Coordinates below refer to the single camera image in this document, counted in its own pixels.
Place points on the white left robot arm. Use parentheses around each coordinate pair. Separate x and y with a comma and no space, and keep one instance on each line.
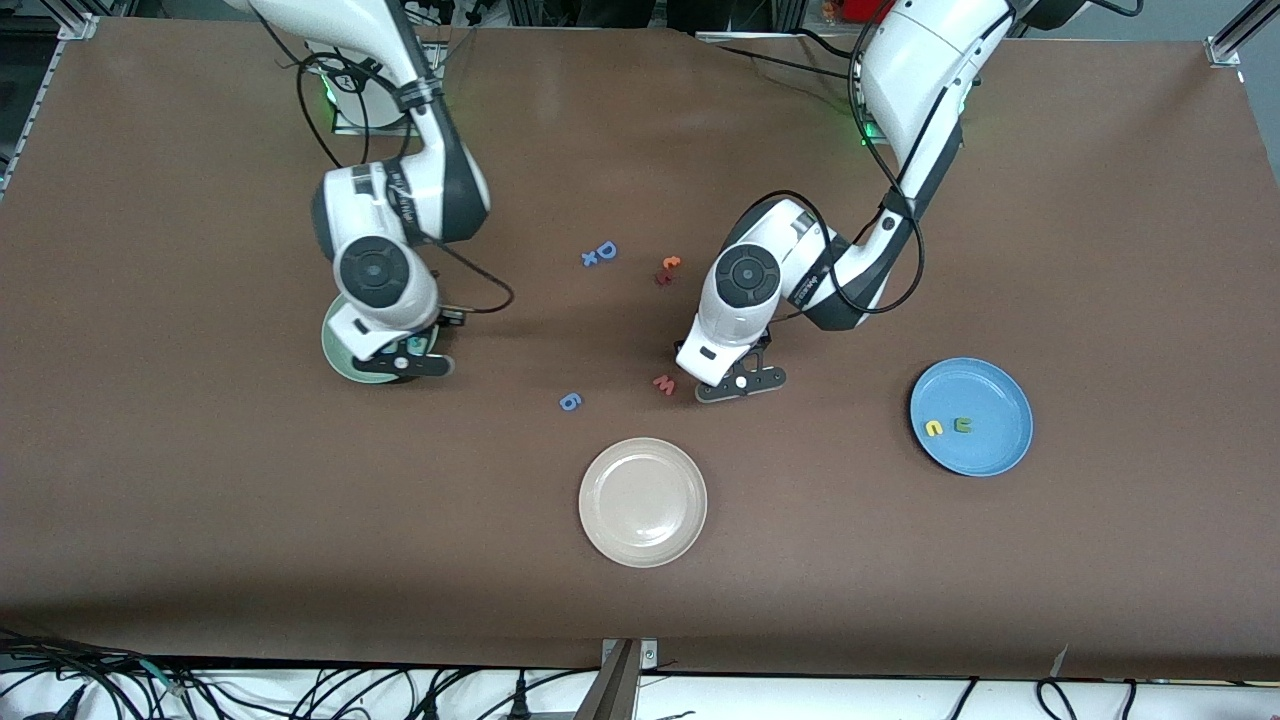
(920,70)

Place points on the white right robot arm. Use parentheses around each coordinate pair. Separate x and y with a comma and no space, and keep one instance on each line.
(330,20)

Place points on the pink letter w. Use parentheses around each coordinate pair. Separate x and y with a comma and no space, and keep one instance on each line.
(664,385)

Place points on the blue letter D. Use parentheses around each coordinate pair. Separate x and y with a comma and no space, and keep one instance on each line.
(606,250)

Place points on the green plate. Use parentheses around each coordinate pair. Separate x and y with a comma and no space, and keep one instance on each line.
(335,355)

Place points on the beige plate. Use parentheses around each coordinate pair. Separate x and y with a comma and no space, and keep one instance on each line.
(642,502)

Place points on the blue plate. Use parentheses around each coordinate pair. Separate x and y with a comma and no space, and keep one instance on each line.
(990,400)

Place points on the brown table mat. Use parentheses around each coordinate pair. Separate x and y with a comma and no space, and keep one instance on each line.
(200,500)

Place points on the grey aluminium beam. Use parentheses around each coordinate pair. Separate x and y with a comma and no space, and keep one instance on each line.
(612,690)

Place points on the red box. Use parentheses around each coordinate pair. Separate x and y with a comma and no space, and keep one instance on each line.
(865,10)

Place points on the black power plug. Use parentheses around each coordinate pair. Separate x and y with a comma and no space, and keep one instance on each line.
(519,700)

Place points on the white paper scrap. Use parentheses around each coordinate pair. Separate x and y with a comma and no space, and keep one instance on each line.
(1060,662)

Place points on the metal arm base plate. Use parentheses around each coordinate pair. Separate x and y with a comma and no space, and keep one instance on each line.
(370,128)

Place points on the small metal bracket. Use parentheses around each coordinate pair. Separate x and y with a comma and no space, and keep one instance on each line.
(649,655)

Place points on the aluminium frame rail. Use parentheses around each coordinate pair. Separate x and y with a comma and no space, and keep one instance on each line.
(80,25)

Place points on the aluminium frame profile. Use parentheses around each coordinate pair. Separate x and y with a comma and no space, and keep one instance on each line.
(1225,48)

